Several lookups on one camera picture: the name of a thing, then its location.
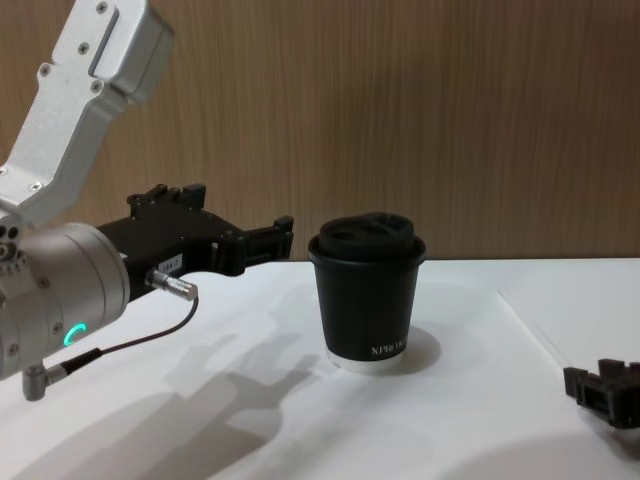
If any black plastic cup lid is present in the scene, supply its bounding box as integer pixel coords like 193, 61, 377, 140
307, 210, 429, 270

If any black paper cup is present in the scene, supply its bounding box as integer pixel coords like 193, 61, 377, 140
312, 252, 425, 376

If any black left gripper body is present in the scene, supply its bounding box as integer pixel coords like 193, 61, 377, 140
96, 182, 247, 305

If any white table cloth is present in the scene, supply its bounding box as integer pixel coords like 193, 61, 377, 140
0, 257, 640, 480

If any thin dark gripper cable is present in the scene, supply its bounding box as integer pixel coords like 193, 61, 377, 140
21, 268, 200, 402

